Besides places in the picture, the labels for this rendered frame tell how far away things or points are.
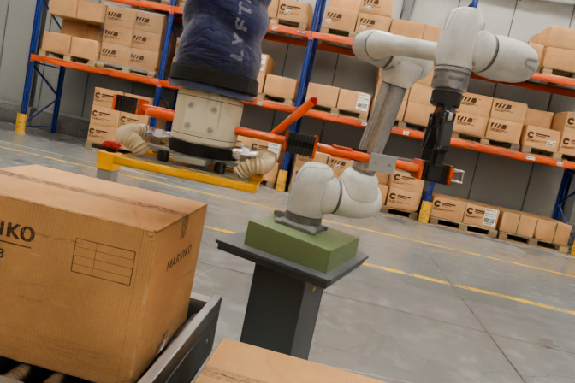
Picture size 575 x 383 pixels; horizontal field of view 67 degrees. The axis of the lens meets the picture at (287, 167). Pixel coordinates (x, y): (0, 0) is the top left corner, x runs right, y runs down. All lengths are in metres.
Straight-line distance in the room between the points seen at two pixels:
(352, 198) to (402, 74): 0.52
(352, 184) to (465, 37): 0.83
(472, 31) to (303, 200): 0.91
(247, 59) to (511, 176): 9.31
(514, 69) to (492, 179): 8.81
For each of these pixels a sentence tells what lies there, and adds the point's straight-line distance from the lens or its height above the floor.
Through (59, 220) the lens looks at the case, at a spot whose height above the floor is 0.92.
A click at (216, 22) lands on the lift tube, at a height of 1.44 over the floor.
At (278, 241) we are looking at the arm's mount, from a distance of 1.68.
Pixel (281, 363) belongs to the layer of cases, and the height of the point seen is 0.54.
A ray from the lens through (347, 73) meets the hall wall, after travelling 9.59.
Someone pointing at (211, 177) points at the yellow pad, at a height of 1.09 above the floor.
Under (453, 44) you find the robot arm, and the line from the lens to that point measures 1.19.
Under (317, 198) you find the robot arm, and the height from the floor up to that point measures 0.98.
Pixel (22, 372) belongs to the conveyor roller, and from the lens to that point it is 1.30.
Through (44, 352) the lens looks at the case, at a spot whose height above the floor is 0.59.
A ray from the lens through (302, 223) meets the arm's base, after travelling 1.76.
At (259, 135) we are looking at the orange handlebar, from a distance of 1.11.
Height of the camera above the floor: 1.24
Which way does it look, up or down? 5 degrees down
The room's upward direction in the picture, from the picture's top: 12 degrees clockwise
